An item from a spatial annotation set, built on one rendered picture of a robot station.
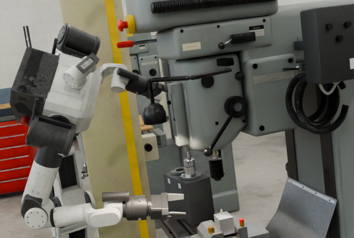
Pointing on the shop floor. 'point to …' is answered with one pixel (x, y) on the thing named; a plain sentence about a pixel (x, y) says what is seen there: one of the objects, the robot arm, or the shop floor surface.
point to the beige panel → (108, 99)
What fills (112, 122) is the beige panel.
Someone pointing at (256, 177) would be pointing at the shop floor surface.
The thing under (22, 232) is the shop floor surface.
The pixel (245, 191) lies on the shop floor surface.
